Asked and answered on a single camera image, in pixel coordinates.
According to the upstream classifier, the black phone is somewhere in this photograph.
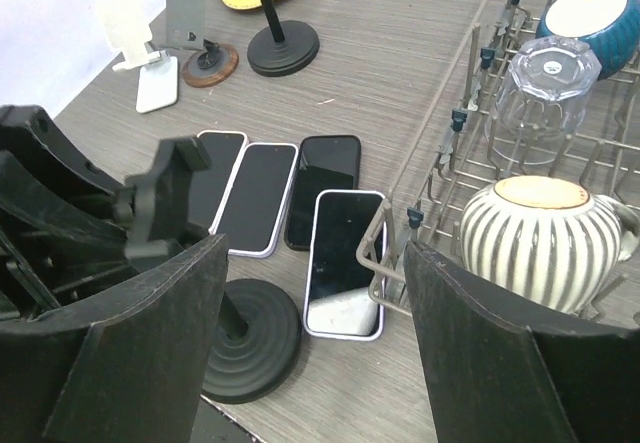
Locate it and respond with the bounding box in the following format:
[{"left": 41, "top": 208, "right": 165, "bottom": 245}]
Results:
[{"left": 284, "top": 135, "right": 361, "bottom": 251}]

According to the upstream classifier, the white phone stand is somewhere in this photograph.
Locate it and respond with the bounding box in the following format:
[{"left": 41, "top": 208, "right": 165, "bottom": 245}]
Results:
[{"left": 96, "top": 0, "right": 179, "bottom": 114}]

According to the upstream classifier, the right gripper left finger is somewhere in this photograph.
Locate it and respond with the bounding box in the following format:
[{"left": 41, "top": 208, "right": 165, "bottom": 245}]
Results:
[{"left": 1, "top": 236, "right": 228, "bottom": 442}]

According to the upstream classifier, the pink case phone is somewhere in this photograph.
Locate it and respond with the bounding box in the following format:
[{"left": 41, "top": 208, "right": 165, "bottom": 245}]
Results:
[{"left": 188, "top": 130, "right": 249, "bottom": 233}]

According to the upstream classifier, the black tall pole stand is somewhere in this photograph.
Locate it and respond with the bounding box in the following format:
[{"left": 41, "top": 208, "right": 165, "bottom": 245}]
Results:
[{"left": 106, "top": 137, "right": 302, "bottom": 404}]

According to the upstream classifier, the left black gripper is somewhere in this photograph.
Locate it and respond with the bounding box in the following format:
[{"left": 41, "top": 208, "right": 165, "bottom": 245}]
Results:
[{"left": 1, "top": 105, "right": 135, "bottom": 320}]

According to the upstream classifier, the grey stand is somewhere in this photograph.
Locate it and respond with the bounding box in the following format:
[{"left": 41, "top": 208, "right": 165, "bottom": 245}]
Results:
[{"left": 165, "top": 0, "right": 239, "bottom": 88}]

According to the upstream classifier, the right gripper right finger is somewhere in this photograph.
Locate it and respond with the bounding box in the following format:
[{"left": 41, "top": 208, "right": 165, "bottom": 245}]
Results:
[{"left": 404, "top": 242, "right": 639, "bottom": 442}]

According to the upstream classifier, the lavender case phone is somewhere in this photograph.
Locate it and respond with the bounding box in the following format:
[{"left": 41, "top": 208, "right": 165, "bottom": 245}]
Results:
[{"left": 214, "top": 142, "right": 298, "bottom": 258}]

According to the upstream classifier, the striped ceramic mug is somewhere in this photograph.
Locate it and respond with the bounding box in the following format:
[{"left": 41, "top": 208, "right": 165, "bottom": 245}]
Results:
[{"left": 460, "top": 175, "right": 639, "bottom": 314}]

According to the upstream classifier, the blue mug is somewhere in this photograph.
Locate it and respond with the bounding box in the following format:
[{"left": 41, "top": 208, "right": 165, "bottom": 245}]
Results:
[{"left": 536, "top": 0, "right": 639, "bottom": 79}]

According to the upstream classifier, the white case phone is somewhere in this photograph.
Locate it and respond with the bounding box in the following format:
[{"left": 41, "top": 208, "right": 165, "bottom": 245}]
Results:
[{"left": 303, "top": 189, "right": 384, "bottom": 342}]

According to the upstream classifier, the black round base stand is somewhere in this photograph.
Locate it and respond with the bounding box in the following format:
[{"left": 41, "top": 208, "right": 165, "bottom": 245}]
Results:
[{"left": 247, "top": 0, "right": 320, "bottom": 77}]

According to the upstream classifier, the grey wire dish rack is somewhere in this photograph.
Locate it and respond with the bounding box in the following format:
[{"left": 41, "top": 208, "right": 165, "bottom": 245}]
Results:
[{"left": 357, "top": 0, "right": 639, "bottom": 321}]

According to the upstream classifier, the clear glass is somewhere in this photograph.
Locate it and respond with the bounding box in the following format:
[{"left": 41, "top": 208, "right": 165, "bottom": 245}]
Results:
[{"left": 485, "top": 36, "right": 601, "bottom": 166}]

